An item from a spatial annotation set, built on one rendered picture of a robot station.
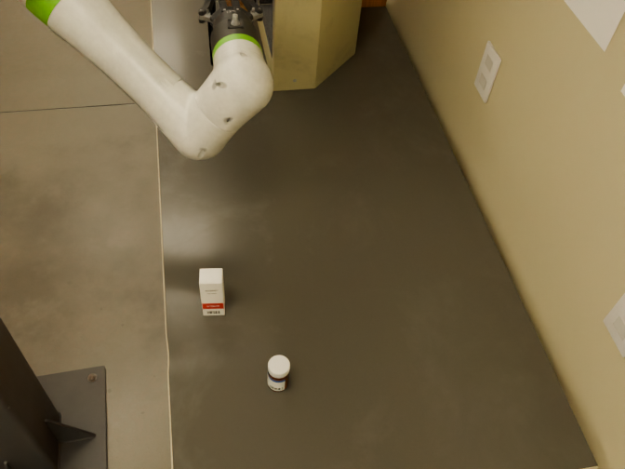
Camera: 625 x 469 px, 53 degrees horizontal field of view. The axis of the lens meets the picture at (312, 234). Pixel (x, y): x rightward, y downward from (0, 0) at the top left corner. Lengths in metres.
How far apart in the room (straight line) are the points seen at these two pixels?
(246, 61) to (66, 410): 1.44
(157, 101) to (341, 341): 0.55
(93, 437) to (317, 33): 1.39
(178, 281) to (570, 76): 0.81
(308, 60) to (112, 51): 0.60
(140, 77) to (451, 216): 0.71
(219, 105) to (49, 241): 1.63
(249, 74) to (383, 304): 0.51
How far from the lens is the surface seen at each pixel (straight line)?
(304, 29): 1.58
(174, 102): 1.16
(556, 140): 1.23
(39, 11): 1.23
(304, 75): 1.66
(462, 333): 1.25
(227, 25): 1.21
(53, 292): 2.49
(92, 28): 1.19
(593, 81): 1.14
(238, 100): 1.10
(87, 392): 2.24
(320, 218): 1.36
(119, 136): 3.00
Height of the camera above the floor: 1.97
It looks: 51 degrees down
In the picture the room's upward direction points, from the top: 6 degrees clockwise
